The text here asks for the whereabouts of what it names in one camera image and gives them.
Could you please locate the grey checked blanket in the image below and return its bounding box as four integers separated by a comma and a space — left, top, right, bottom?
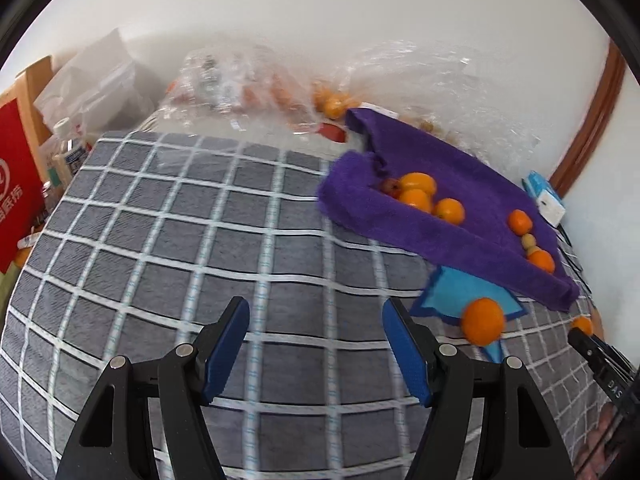
0, 130, 616, 480

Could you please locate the red paper bag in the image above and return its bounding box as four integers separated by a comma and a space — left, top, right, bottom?
0, 97, 46, 273

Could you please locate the clear plastic bottle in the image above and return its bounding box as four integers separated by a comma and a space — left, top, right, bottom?
52, 117, 91, 181

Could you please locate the large clear plastic bag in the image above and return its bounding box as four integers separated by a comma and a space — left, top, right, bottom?
345, 40, 546, 181

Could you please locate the large orange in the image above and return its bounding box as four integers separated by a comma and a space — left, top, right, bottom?
460, 297, 506, 347

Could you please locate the person's right hand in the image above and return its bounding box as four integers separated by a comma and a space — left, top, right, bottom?
575, 404, 624, 480

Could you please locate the wooden door frame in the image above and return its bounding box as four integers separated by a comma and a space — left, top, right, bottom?
547, 40, 626, 196

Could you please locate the red round fruit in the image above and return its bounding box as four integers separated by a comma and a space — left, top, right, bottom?
320, 122, 351, 144

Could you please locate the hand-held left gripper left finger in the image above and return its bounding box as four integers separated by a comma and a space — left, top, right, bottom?
55, 296, 251, 480

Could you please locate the clear bag of mandarins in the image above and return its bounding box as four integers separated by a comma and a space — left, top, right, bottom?
310, 77, 362, 121

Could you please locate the white and blue box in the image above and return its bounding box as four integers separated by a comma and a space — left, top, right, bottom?
522, 171, 566, 226

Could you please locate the purple towel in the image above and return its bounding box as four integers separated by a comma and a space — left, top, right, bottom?
317, 107, 581, 313

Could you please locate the cardboard box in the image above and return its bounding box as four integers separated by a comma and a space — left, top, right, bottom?
0, 55, 56, 111

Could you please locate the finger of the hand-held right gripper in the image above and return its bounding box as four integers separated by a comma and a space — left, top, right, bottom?
567, 327, 627, 377

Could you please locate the clear plastic bag with snacks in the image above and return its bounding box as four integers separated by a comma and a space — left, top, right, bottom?
165, 45, 321, 131

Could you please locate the white plastic bag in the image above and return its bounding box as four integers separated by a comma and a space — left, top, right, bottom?
35, 27, 166, 133

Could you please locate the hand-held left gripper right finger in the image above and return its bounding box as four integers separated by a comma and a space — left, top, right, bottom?
382, 299, 573, 480

